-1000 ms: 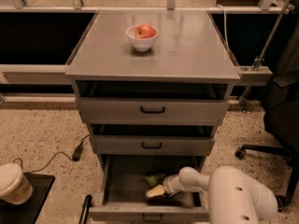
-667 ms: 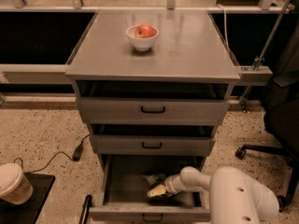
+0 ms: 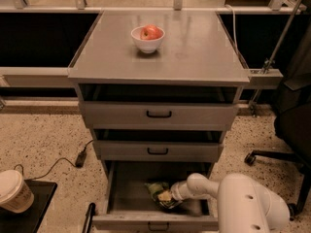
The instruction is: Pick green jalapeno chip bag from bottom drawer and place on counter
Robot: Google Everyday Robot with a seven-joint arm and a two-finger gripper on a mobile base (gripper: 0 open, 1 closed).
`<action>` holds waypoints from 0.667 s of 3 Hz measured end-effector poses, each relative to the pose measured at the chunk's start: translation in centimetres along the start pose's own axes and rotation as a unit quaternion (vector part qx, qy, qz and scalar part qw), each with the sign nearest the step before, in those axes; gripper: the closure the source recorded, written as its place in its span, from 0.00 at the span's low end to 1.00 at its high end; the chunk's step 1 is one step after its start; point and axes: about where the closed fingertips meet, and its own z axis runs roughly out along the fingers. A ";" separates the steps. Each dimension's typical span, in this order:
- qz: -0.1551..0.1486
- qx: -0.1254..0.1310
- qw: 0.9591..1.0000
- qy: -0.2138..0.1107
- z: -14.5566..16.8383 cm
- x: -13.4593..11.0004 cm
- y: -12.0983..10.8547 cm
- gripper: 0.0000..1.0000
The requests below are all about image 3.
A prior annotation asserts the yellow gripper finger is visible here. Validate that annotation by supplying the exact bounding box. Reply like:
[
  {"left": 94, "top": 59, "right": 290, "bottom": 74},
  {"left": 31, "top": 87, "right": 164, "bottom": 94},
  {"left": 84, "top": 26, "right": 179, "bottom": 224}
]
[{"left": 157, "top": 190, "right": 172, "bottom": 202}]

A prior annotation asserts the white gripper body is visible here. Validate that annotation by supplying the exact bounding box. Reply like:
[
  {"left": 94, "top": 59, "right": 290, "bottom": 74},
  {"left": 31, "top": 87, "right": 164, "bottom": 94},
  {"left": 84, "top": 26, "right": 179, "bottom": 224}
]
[{"left": 170, "top": 181, "right": 189, "bottom": 201}]

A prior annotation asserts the green jalapeno chip bag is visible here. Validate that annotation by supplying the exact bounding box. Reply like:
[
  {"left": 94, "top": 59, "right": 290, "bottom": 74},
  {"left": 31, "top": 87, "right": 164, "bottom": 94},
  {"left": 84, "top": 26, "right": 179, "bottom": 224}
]
[{"left": 145, "top": 182, "right": 181, "bottom": 211}]

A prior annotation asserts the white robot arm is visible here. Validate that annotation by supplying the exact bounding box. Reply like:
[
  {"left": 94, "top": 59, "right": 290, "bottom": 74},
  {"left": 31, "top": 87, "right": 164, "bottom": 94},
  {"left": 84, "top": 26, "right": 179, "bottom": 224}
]
[{"left": 155, "top": 173, "right": 290, "bottom": 233}]

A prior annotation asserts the bottom grey drawer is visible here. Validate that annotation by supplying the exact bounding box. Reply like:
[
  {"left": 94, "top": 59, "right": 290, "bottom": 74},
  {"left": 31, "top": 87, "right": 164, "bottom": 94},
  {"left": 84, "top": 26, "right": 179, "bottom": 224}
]
[{"left": 93, "top": 161, "right": 218, "bottom": 233}]

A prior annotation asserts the grey drawer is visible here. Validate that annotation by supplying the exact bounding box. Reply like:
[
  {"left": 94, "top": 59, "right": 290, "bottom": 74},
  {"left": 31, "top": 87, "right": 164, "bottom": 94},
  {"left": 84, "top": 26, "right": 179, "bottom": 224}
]
[
  {"left": 93, "top": 161, "right": 218, "bottom": 233},
  {"left": 94, "top": 129, "right": 224, "bottom": 162},
  {"left": 79, "top": 83, "right": 237, "bottom": 131}
]

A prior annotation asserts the middle grey drawer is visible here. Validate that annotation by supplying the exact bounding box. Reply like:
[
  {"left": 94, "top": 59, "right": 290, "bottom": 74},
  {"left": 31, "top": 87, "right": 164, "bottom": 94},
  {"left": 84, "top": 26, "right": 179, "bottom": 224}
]
[{"left": 94, "top": 129, "right": 224, "bottom": 162}]

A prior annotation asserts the grey drawer cabinet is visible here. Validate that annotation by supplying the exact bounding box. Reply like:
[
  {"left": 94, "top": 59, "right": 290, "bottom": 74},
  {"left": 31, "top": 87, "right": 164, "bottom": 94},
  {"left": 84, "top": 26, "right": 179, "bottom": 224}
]
[{"left": 69, "top": 10, "right": 249, "bottom": 172}]

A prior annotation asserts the top grey drawer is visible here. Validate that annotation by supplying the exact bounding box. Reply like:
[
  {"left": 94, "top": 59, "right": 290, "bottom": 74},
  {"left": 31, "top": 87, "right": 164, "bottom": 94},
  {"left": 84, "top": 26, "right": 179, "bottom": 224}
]
[{"left": 79, "top": 83, "right": 237, "bottom": 131}]

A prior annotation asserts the black curved bar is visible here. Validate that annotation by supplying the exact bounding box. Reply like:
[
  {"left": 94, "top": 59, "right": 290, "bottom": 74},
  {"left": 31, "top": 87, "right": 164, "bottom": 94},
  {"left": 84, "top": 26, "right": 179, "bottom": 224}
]
[{"left": 82, "top": 203, "right": 95, "bottom": 233}]

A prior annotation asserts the black power adapter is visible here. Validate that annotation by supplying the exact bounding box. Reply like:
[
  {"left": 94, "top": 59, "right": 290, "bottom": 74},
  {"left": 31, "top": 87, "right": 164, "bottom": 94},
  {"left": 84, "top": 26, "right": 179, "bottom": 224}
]
[{"left": 75, "top": 150, "right": 86, "bottom": 168}]

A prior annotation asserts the black side table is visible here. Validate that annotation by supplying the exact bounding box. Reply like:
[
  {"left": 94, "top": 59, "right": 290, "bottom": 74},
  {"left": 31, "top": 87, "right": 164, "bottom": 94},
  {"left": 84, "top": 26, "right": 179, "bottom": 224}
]
[{"left": 0, "top": 181, "right": 57, "bottom": 233}]

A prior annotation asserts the black office chair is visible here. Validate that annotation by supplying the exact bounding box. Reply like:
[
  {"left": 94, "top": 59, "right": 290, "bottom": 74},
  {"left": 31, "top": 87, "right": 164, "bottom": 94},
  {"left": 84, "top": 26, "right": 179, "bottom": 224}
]
[{"left": 244, "top": 25, "right": 311, "bottom": 217}]

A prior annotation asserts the white ceramic bowl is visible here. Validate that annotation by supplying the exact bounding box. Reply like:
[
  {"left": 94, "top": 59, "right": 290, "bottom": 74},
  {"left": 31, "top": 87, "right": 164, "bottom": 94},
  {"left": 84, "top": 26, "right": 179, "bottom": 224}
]
[{"left": 131, "top": 26, "right": 165, "bottom": 53}]

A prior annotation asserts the paper coffee cup with lid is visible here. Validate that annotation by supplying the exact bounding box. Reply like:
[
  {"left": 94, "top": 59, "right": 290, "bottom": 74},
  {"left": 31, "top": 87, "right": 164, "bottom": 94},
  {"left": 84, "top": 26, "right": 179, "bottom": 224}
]
[{"left": 0, "top": 170, "right": 34, "bottom": 214}]

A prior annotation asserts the red apple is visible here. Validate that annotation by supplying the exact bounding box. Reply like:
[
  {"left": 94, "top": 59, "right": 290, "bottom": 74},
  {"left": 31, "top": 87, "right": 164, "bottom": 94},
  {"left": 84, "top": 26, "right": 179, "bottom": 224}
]
[{"left": 140, "top": 24, "right": 162, "bottom": 40}]

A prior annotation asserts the metal diagonal rod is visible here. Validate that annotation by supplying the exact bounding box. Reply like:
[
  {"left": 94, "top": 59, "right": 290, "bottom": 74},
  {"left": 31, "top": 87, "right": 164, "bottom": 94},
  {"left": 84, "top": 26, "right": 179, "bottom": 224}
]
[{"left": 248, "top": 0, "right": 302, "bottom": 117}]

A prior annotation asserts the black power cable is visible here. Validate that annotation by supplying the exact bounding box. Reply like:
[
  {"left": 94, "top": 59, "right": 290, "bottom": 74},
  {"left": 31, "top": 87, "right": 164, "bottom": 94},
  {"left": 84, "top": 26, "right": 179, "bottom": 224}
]
[{"left": 13, "top": 139, "right": 94, "bottom": 182}]

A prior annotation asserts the white cable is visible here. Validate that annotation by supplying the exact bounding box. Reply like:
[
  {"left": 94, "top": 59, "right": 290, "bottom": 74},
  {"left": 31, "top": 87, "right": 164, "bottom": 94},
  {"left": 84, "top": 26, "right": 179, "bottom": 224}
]
[{"left": 225, "top": 4, "right": 240, "bottom": 55}]

